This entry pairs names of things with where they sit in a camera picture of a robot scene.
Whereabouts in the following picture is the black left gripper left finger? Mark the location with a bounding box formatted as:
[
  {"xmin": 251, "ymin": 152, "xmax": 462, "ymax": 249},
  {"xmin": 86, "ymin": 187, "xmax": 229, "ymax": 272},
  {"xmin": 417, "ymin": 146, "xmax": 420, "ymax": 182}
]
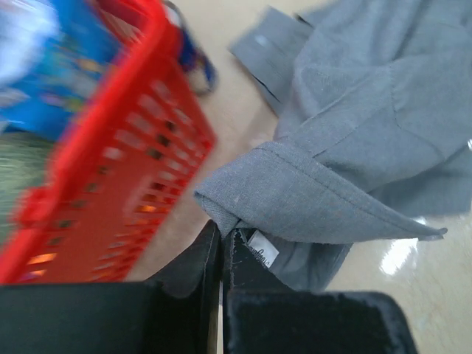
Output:
[{"xmin": 1, "ymin": 221, "xmax": 221, "ymax": 353}]

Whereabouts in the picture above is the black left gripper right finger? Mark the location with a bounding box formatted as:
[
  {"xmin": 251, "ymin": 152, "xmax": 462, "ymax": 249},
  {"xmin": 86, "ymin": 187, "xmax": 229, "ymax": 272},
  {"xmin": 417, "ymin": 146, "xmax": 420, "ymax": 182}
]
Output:
[{"xmin": 222, "ymin": 231, "xmax": 417, "ymax": 354}]

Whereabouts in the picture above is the grey button-up shirt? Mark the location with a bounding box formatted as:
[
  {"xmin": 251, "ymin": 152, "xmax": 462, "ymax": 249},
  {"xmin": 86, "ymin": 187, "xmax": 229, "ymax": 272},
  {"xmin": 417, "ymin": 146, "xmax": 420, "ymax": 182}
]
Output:
[{"xmin": 195, "ymin": 1, "xmax": 471, "ymax": 292}]

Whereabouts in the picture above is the red plastic shopping basket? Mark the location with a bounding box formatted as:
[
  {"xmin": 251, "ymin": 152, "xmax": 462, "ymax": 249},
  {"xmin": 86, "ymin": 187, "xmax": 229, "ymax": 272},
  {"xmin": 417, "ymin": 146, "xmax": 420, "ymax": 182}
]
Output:
[{"xmin": 1, "ymin": 1, "xmax": 216, "ymax": 284}]

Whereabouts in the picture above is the green melon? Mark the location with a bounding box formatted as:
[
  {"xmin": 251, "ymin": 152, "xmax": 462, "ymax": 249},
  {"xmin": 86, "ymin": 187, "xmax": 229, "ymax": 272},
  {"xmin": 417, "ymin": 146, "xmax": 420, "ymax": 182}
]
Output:
[{"xmin": 1, "ymin": 132, "xmax": 54, "ymax": 236}]

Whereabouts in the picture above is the Red Bull drink can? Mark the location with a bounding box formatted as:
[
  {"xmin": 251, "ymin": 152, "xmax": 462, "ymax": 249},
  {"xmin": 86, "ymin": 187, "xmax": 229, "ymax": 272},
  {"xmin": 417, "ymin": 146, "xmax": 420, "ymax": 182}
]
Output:
[{"xmin": 163, "ymin": 1, "xmax": 218, "ymax": 95}]

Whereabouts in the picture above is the blue snack bag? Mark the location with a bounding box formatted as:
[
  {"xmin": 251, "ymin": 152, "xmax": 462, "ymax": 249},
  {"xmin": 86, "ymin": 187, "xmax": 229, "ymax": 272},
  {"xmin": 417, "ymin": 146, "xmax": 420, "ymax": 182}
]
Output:
[{"xmin": 1, "ymin": 1, "xmax": 120, "ymax": 140}]

